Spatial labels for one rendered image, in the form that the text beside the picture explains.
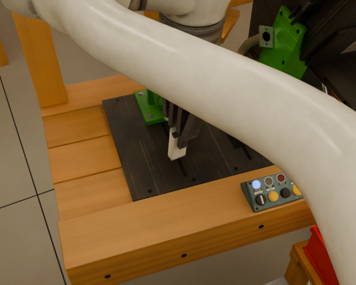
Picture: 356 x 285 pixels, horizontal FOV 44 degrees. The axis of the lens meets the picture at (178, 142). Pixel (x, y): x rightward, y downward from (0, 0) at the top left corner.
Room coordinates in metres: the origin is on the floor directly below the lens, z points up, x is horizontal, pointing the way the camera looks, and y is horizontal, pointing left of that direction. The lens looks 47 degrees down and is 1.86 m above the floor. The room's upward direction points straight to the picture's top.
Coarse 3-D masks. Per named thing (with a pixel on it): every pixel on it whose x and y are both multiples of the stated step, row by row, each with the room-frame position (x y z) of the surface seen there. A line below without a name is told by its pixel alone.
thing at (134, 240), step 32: (192, 192) 0.71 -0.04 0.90; (224, 192) 0.71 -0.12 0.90; (64, 224) 0.61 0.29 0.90; (96, 224) 0.61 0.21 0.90; (128, 224) 0.61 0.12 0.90; (160, 224) 0.61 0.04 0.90; (192, 224) 0.61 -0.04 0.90; (224, 224) 0.61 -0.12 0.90; (256, 224) 0.64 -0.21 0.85; (288, 224) 0.67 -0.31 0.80; (64, 256) 0.52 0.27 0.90; (96, 256) 0.52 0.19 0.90; (128, 256) 0.53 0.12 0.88; (160, 256) 0.56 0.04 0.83; (192, 256) 0.59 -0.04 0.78
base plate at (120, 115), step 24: (120, 96) 1.10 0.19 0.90; (120, 120) 0.99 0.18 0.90; (120, 144) 0.89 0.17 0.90; (144, 144) 0.89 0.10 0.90; (168, 144) 0.89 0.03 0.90; (192, 144) 0.89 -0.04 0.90; (216, 144) 0.89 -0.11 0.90; (144, 168) 0.79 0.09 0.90; (168, 168) 0.79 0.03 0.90; (192, 168) 0.79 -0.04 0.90; (216, 168) 0.79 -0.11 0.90; (240, 168) 0.79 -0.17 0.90; (144, 192) 0.71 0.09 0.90; (168, 192) 0.71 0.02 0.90
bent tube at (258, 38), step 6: (264, 30) 1.00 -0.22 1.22; (270, 30) 1.00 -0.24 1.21; (252, 36) 1.03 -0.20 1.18; (258, 36) 0.99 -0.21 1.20; (264, 36) 1.01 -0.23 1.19; (270, 36) 0.99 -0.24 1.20; (246, 42) 1.03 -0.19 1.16; (252, 42) 1.01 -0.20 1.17; (258, 42) 0.99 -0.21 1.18; (264, 42) 0.97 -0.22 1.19; (270, 42) 0.98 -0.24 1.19; (240, 48) 1.04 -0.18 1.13; (246, 48) 1.02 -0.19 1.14; (252, 48) 1.02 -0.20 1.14; (240, 54) 1.03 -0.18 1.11; (246, 54) 1.03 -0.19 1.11
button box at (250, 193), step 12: (252, 180) 0.71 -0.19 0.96; (264, 180) 0.71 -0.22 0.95; (276, 180) 0.71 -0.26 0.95; (288, 180) 0.72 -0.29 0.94; (252, 192) 0.68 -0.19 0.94; (264, 192) 0.68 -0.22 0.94; (276, 192) 0.69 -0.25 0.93; (252, 204) 0.66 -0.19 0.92; (264, 204) 0.66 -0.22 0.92; (276, 204) 0.66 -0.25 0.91
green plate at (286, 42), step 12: (288, 12) 0.99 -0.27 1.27; (276, 24) 1.00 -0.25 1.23; (288, 24) 0.97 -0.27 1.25; (300, 24) 0.93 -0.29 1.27; (276, 36) 0.98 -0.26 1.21; (288, 36) 0.95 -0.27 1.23; (300, 36) 0.91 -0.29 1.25; (264, 48) 1.00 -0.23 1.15; (276, 48) 0.96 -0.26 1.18; (288, 48) 0.93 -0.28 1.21; (300, 48) 0.93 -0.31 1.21; (264, 60) 0.98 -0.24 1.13; (276, 60) 0.94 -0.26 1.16; (288, 60) 0.91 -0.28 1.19; (288, 72) 0.92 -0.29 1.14; (300, 72) 0.93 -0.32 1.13
